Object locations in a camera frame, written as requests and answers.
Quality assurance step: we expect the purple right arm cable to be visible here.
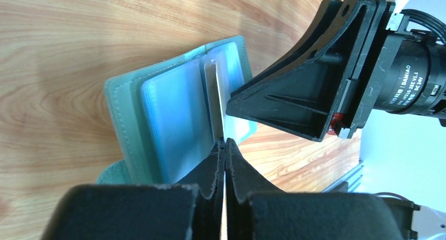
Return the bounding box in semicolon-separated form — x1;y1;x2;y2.
372;192;415;203

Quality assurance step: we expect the aluminium frame rail right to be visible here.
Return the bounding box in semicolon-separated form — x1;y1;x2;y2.
321;161;364;193

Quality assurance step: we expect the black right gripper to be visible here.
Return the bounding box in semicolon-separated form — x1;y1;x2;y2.
231;0;445;138

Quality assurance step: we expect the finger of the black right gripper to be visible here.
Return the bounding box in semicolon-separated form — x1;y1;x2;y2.
226;0;378;142

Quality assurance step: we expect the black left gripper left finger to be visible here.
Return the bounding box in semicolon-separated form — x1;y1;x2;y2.
42;138;225;239

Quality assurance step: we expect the silver credit card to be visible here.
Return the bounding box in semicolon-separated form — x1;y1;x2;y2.
205;60;228;239

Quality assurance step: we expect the teal card holder wallet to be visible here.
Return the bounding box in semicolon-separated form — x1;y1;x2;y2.
97;36;252;184

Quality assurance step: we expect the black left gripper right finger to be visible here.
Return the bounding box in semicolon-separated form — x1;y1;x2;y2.
226;138;404;239

